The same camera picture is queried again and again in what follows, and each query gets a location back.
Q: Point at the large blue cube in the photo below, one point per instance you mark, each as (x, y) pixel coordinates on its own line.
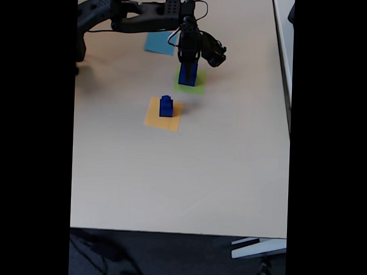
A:
(182, 78)

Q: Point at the tiny blue cube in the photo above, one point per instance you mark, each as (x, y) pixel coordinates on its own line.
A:
(165, 97)

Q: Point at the medium blue cube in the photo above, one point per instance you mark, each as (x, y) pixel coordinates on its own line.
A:
(166, 112)

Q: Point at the green paper square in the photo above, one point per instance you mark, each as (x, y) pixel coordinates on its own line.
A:
(200, 86)

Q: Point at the blue paper square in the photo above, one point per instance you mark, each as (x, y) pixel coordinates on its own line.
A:
(156, 43)

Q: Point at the orange paper square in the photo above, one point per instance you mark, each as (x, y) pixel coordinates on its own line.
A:
(152, 118)

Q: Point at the white neighbouring desk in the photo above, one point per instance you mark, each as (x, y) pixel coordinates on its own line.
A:
(287, 56)

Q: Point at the dark blue object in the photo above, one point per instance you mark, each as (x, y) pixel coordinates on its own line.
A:
(292, 13)

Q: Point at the white table foot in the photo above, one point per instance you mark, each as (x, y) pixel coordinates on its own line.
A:
(258, 248)

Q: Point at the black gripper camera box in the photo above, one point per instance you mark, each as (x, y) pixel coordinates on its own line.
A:
(215, 52)

